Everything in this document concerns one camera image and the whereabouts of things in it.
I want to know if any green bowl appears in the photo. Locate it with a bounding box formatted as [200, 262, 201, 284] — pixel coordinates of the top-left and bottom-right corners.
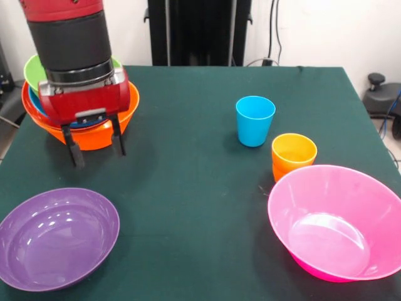
[24, 55, 123, 97]

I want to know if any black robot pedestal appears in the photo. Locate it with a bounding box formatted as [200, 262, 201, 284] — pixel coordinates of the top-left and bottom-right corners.
[143, 0, 254, 66]

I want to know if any dark green table cloth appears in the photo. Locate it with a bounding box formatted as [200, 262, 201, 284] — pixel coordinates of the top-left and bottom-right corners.
[0, 64, 401, 301]

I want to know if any blue cup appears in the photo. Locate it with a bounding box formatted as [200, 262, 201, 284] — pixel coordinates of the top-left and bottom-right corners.
[236, 95, 277, 148]

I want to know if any purple bowl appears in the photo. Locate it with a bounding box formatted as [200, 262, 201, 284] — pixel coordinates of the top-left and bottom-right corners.
[0, 187, 121, 292]

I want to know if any black wall cable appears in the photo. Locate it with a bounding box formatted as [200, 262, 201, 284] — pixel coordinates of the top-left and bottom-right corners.
[268, 0, 283, 60]

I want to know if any black chair base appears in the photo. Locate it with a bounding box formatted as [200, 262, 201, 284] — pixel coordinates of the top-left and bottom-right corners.
[362, 72, 401, 141]

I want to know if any orange bowl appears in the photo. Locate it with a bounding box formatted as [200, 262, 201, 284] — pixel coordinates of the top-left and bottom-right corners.
[29, 80, 140, 152]

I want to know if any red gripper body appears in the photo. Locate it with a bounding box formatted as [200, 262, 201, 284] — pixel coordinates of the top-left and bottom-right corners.
[37, 66, 131, 128]

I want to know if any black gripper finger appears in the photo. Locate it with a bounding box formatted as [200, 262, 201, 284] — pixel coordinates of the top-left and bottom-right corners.
[60, 123, 86, 169]
[108, 112, 127, 157]

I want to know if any pink bowl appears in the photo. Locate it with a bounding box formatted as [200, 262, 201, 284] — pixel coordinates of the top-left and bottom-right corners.
[267, 164, 401, 283]

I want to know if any black office chair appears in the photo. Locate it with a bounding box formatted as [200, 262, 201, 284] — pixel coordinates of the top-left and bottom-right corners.
[0, 40, 43, 126]

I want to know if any large blue bowl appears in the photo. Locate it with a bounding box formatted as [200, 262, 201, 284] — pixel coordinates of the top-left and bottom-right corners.
[28, 86, 106, 129]

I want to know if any orange cup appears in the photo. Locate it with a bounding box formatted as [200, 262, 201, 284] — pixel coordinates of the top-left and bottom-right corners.
[271, 133, 318, 172]
[272, 162, 295, 183]

